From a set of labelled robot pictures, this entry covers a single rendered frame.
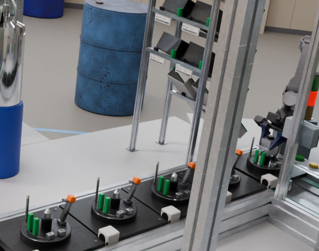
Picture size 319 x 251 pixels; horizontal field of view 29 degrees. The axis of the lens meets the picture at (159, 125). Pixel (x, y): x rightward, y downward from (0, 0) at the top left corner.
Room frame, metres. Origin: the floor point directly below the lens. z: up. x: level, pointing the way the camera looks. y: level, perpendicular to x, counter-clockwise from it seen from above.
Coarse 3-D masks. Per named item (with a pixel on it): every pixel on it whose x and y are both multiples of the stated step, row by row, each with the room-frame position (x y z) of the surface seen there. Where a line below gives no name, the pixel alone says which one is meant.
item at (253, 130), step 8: (200, 120) 2.92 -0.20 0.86; (248, 120) 3.03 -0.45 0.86; (200, 128) 2.80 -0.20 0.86; (248, 128) 2.90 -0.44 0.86; (256, 128) 2.92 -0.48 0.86; (248, 136) 2.79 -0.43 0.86; (256, 136) 2.81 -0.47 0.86; (240, 144) 2.68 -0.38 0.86; (248, 144) 2.69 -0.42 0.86; (256, 144) 2.71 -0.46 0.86
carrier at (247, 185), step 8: (192, 176) 2.02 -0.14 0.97; (232, 176) 2.00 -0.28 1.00; (240, 176) 2.08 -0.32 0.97; (248, 176) 2.09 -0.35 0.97; (232, 184) 1.97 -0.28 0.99; (240, 184) 2.01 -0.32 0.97; (248, 184) 2.02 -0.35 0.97; (256, 184) 2.03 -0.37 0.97; (232, 192) 1.94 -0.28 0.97; (240, 192) 1.95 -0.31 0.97; (248, 192) 1.96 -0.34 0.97; (256, 192) 1.99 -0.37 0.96; (232, 200) 1.90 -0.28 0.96
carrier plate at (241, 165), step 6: (234, 156) 2.26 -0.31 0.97; (240, 156) 2.27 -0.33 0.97; (246, 156) 2.28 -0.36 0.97; (240, 162) 2.21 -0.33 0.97; (234, 168) 2.16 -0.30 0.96; (240, 168) 2.15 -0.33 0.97; (246, 168) 2.16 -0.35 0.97; (246, 174) 2.12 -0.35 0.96; (252, 174) 2.12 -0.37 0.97; (258, 174) 2.12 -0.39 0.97; (264, 174) 2.13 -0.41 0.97; (276, 174) 2.15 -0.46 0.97; (258, 180) 2.08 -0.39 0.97
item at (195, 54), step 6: (192, 42) 2.36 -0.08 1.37; (186, 48) 2.37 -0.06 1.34; (192, 48) 2.34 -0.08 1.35; (198, 48) 2.32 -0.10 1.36; (204, 48) 2.30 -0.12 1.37; (186, 54) 2.35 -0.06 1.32; (192, 54) 2.33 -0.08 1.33; (198, 54) 2.30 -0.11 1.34; (186, 60) 2.33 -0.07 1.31; (192, 60) 2.31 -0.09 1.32; (198, 60) 2.28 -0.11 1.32; (210, 60) 2.28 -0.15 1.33; (198, 66) 2.27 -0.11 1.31; (210, 66) 2.28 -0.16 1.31; (210, 72) 2.28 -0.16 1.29
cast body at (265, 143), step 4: (268, 136) 2.20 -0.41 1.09; (272, 136) 2.21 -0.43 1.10; (264, 140) 2.20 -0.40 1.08; (268, 140) 2.19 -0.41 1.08; (272, 140) 2.19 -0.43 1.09; (264, 144) 2.20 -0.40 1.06; (268, 144) 2.18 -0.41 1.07; (260, 148) 2.20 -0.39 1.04; (264, 148) 2.19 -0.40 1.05; (268, 148) 2.18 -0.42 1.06; (276, 148) 2.21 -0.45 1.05; (260, 152) 2.17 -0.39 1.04; (268, 152) 2.18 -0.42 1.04; (272, 152) 2.20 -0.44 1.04; (276, 152) 2.22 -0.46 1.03
